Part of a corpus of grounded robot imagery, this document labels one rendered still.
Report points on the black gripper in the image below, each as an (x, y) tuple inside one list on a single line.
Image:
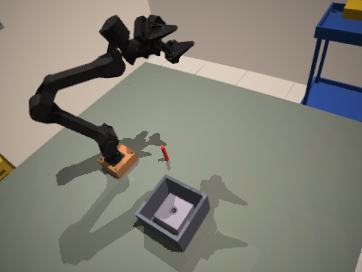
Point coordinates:
[(147, 40)]

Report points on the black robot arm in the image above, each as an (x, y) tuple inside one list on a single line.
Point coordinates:
[(43, 109)]

